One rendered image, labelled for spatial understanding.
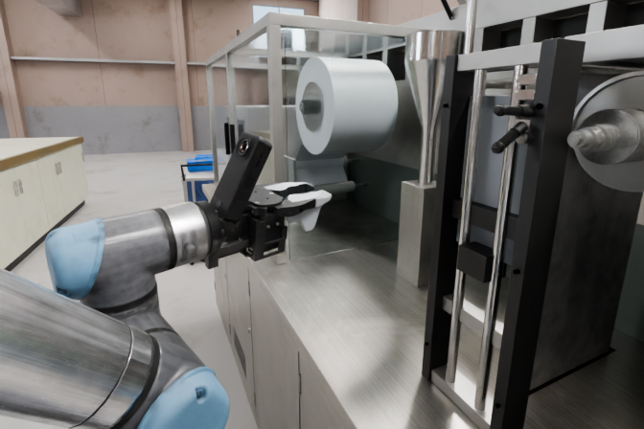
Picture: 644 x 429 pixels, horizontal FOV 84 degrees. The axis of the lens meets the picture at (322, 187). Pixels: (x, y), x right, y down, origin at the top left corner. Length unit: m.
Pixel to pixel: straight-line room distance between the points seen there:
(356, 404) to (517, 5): 0.97
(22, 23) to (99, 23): 1.67
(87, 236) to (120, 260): 0.04
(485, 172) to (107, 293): 0.49
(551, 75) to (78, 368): 0.49
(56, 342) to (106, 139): 11.27
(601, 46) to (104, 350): 0.59
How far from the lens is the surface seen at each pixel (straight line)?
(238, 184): 0.46
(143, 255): 0.42
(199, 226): 0.44
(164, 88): 11.26
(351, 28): 1.10
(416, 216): 0.94
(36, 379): 0.30
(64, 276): 0.41
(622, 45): 0.56
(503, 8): 1.14
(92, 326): 0.32
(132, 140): 11.41
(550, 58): 0.47
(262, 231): 0.49
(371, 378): 0.72
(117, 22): 11.57
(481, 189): 0.57
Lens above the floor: 1.37
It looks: 13 degrees down
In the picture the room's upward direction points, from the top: straight up
